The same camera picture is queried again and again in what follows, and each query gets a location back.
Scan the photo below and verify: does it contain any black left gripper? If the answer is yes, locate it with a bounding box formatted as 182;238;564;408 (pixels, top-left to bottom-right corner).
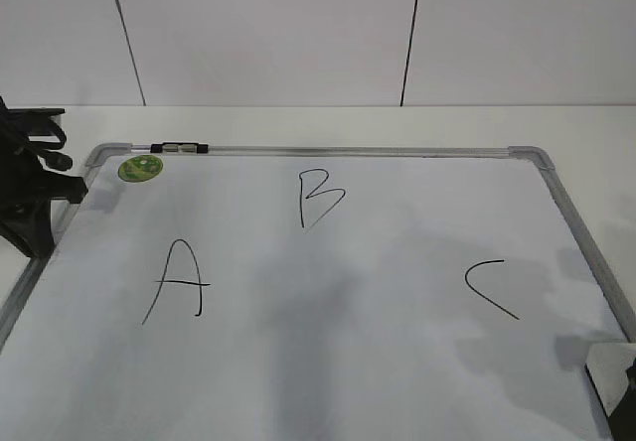
1;104;87;258

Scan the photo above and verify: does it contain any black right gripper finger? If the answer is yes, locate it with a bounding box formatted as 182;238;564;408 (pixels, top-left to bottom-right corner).
609;364;636;441

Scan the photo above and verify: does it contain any white board eraser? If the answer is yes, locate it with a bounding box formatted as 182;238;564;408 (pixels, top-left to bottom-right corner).
585;343;635;429

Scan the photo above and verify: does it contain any green round magnet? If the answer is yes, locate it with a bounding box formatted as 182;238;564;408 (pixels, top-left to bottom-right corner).
117;155;163;183

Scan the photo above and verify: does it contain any black and silver marker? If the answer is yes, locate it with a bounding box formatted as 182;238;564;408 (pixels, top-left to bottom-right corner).
131;142;210;155

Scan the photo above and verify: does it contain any white board with aluminium frame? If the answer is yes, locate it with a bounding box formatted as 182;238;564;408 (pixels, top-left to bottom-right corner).
1;145;635;440

